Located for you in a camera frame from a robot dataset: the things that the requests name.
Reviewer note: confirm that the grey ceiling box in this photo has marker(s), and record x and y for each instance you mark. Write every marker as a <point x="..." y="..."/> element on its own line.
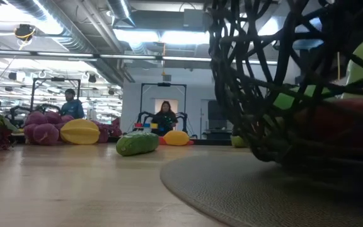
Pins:
<point x="195" y="20"/>

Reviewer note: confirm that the yellow mango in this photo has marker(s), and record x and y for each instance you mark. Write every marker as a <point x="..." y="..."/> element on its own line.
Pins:
<point x="176" y="138"/>

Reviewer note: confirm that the black wicker basket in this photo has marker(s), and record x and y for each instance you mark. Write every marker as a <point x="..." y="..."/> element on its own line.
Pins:
<point x="295" y="164"/>

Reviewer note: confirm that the yellow starfruit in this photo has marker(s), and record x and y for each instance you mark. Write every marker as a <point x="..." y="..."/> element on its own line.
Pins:
<point x="80" y="131"/>

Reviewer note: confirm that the dark green cucumber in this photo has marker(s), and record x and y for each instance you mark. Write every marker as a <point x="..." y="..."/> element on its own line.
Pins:
<point x="137" y="143"/>

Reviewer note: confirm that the red chili pepper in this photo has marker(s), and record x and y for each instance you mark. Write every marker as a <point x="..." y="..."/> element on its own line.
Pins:
<point x="342" y="126"/>

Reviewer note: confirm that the black background robot arm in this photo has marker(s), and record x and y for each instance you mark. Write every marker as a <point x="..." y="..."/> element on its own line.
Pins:
<point x="143" y="116"/>
<point x="183" y="118"/>
<point x="20" y="108"/>

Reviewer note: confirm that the black robot station frame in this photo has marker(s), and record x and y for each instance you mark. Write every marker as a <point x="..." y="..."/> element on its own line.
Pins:
<point x="55" y="79"/>
<point x="163" y="84"/>

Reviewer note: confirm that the grey round mat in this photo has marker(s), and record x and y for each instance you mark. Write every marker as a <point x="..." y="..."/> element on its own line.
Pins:
<point x="232" y="189"/>

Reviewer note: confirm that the black aluminium table frame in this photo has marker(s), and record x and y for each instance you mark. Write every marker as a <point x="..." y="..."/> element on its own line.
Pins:
<point x="206" y="142"/>

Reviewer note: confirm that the silver ventilation duct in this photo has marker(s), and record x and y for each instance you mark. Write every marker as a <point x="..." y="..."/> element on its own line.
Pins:
<point x="71" y="34"/>

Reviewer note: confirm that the long ceiling light strip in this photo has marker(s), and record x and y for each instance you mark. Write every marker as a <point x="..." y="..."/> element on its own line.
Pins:
<point x="121" y="56"/>

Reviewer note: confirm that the person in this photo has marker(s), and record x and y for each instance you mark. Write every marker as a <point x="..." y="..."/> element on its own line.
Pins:
<point x="164" y="119"/>
<point x="72" y="107"/>

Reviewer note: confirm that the black cabinet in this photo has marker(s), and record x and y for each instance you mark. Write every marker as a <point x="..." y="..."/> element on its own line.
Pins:
<point x="216" y="116"/>

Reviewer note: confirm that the purple grape bunch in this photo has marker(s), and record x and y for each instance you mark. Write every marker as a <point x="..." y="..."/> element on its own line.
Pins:
<point x="44" y="132"/>

